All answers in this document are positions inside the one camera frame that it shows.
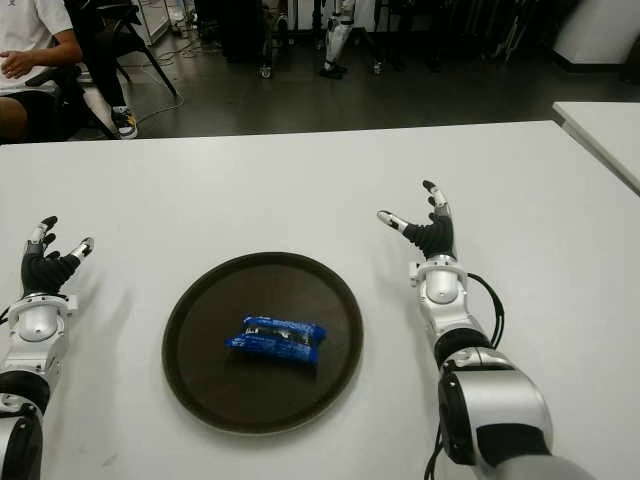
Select right robot hand black silver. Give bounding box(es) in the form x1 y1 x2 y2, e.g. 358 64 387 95
376 179 459 263

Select left robot hand black silver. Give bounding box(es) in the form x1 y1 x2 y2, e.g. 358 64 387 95
19 215 96 301

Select blue Oreo cookie pack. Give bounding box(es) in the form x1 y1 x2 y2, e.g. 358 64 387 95
223 313 328 374

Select round dark brown tray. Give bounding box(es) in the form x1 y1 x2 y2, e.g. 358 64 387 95
161 250 365 435

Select black wheeled stand leg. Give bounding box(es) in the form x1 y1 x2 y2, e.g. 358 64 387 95
359 29 385 77
256 14 277 81

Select grey armrest office chair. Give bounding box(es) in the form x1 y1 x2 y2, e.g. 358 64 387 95
23 63 119 142

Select white side table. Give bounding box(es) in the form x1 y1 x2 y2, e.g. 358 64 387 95
551 100 640 197

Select person in black clothes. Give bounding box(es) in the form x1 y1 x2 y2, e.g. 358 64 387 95
74 0 139 140

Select white humanoid robot legs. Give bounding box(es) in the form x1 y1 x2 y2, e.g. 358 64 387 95
319 0 359 81

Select black folding chair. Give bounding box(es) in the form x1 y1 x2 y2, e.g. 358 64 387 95
74 0 180 99

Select seated person in white shirt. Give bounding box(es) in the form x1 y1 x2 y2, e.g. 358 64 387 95
0 0 84 144

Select white curved panel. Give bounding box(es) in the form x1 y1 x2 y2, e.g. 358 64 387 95
551 0 640 66

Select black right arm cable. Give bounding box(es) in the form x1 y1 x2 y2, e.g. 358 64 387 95
466 272 507 350

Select white floor cable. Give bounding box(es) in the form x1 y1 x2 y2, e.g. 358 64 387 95
134 37 227 124

